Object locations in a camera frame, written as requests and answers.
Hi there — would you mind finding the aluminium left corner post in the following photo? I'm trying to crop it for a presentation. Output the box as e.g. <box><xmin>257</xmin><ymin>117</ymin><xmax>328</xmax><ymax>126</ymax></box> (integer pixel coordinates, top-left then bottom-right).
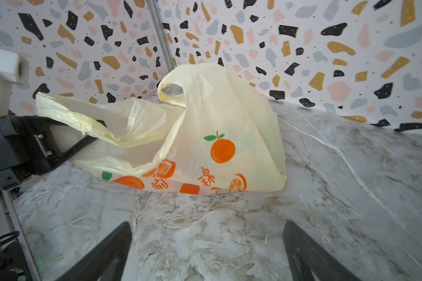
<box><xmin>145</xmin><ymin>0</ymin><xmax>175</xmax><ymax>72</ymax></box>

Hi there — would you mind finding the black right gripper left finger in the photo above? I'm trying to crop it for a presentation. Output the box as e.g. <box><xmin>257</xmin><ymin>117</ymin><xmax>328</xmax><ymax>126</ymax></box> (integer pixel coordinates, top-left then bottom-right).
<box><xmin>58</xmin><ymin>221</ymin><xmax>132</xmax><ymax>281</ymax></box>

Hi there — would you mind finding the yellow plastic fruit-print bag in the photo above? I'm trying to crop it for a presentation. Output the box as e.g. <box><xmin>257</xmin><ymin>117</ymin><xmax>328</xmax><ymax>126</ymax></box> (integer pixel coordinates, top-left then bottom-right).
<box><xmin>36</xmin><ymin>63</ymin><xmax>287</xmax><ymax>195</ymax></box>

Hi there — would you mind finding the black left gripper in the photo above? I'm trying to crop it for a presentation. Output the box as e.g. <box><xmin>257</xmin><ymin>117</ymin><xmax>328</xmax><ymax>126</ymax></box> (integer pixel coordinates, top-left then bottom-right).
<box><xmin>0</xmin><ymin>115</ymin><xmax>96</xmax><ymax>190</ymax></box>

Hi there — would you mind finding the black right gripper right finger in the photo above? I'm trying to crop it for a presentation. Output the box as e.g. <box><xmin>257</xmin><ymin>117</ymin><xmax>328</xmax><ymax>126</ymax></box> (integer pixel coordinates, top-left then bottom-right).
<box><xmin>283</xmin><ymin>220</ymin><xmax>360</xmax><ymax>281</ymax></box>

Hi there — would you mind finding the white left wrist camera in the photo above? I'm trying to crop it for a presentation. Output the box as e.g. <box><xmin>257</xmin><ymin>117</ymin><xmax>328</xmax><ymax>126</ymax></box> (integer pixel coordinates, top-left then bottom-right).
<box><xmin>0</xmin><ymin>49</ymin><xmax>29</xmax><ymax>117</ymax></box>

